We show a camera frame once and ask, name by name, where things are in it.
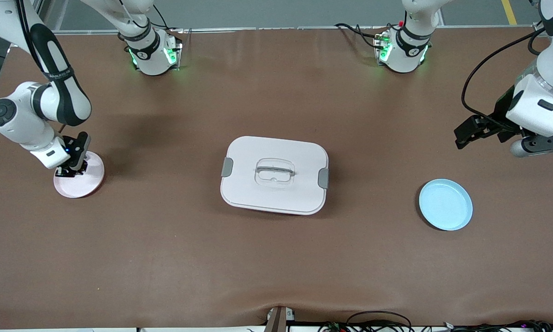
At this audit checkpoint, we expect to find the white lidded storage box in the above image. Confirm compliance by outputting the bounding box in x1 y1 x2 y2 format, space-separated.
220 136 330 216

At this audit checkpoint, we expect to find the light blue round plate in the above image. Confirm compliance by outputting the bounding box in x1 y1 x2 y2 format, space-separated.
418 178 473 231

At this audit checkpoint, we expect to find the aluminium frame post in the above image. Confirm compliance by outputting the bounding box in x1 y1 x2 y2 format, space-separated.
25 0 46 35

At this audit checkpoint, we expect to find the black right arm base cable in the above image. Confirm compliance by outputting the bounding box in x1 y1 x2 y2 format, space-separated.
136 2 184 34

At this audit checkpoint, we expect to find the silver table edge rail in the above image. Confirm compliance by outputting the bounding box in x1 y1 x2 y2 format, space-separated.
55 27 540 35

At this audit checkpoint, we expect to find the black arm base cable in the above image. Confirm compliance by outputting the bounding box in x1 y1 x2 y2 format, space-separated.
334 22 387 49
136 2 184 34

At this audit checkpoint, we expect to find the translucent box lid handle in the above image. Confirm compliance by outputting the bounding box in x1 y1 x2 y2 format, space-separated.
255 159 296 189

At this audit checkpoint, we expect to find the black cable bundle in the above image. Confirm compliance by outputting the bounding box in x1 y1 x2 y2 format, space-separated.
318 310 553 332

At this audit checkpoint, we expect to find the black left arm base cable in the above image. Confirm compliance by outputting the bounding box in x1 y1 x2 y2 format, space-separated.
334 22 387 49

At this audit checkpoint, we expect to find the pink round plate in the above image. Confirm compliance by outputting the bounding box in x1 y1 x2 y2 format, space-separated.
54 150 105 199

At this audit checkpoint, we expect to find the brown table edge bracket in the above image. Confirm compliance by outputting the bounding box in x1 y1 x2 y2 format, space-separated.
265 306 296 332

